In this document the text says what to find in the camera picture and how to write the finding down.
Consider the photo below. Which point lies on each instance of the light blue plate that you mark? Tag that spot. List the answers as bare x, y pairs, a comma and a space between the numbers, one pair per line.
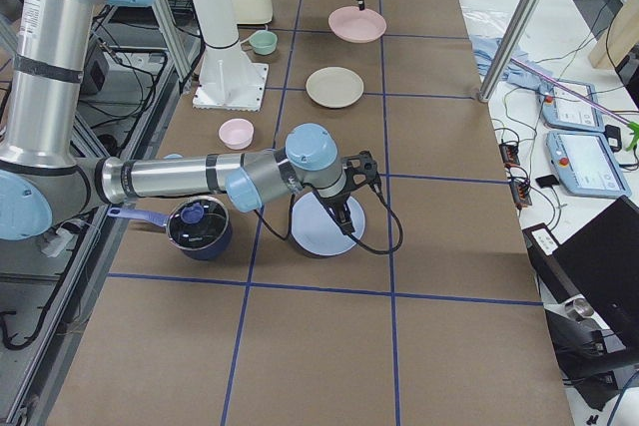
314, 230

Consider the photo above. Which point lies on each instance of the aluminium frame post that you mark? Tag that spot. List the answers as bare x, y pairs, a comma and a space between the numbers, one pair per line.
513, 33

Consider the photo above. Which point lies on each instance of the dark blue pot with lid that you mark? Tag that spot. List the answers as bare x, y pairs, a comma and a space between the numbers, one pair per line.
200, 227

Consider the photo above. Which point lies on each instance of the teach pendant tablet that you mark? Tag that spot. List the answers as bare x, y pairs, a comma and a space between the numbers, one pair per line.
562, 111
584, 164

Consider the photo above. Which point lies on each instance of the green cup with handle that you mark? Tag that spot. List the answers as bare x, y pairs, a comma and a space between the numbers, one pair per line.
262, 42

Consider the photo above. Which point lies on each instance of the upper teach pendant tablet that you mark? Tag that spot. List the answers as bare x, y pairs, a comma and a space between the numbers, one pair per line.
562, 111

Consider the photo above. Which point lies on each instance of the pink bowl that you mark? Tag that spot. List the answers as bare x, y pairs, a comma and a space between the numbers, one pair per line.
236, 133

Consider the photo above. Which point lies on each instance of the beige plate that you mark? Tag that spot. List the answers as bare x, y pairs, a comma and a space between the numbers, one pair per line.
334, 87

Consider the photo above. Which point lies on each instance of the black laptop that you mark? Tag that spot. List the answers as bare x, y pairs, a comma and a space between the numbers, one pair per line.
600, 262

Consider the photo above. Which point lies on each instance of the grabber stick with green tip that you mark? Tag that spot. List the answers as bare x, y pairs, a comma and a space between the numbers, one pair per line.
632, 126

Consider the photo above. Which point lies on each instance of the lower teach pendant tablet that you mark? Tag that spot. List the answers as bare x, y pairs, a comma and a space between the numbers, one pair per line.
584, 164

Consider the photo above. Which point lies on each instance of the pink plate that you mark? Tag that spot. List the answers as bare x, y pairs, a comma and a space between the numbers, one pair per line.
356, 26

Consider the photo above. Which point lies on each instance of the white pedestal column with base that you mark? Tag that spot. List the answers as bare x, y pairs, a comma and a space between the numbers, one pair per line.
228, 79

